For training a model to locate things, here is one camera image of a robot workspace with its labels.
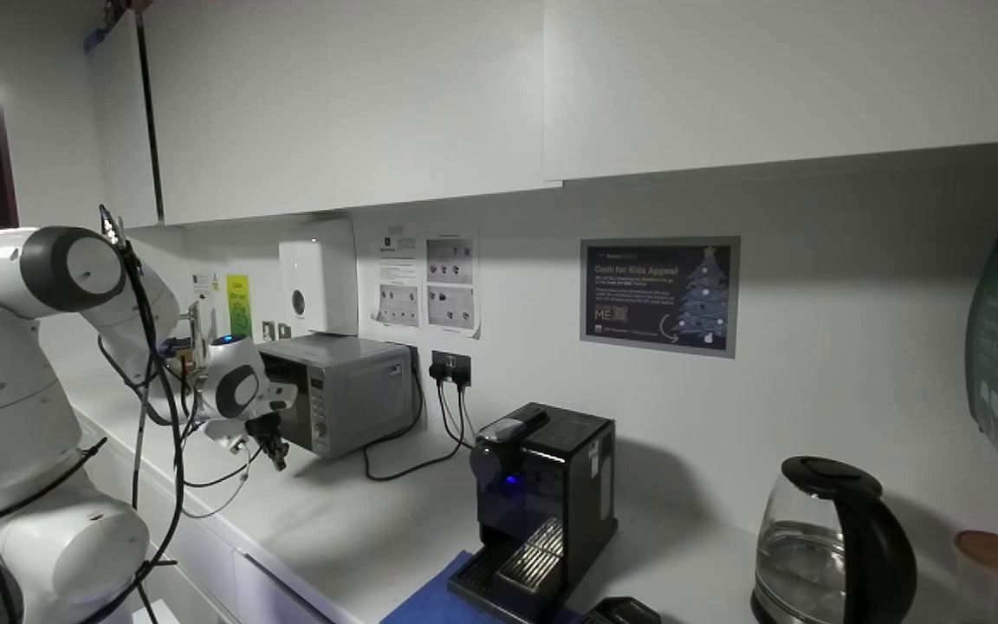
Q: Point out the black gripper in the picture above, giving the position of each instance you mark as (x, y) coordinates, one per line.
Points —
(266, 424)

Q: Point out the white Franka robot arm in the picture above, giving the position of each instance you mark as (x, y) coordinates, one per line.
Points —
(0, 383)

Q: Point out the silver microwave oven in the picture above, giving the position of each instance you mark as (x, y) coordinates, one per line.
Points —
(349, 394)

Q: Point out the white paper towel dispenser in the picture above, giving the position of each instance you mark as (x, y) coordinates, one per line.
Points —
(303, 280)

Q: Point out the grey socket picture notice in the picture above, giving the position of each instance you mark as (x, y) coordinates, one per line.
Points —
(453, 307)
(449, 260)
(401, 307)

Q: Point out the blue mat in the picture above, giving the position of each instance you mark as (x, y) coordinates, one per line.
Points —
(431, 604)

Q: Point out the white notice with round logo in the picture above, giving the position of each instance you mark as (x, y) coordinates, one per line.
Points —
(401, 243)

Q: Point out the black coffee machine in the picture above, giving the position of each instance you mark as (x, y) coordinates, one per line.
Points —
(555, 487)

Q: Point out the small black flat object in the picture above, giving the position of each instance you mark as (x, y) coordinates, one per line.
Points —
(624, 611)

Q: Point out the silver wall switch plate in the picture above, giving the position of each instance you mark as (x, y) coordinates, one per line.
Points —
(286, 332)
(268, 332)

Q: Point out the green yellow wall sign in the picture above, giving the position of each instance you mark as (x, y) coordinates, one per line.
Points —
(238, 307)

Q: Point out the wall socket with black plugs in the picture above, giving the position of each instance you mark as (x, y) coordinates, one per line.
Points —
(453, 368)

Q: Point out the white wall cabinet door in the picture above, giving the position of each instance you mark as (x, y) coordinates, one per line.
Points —
(349, 104)
(119, 127)
(799, 69)

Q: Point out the dark framed wall poster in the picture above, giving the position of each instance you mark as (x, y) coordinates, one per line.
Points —
(661, 295)

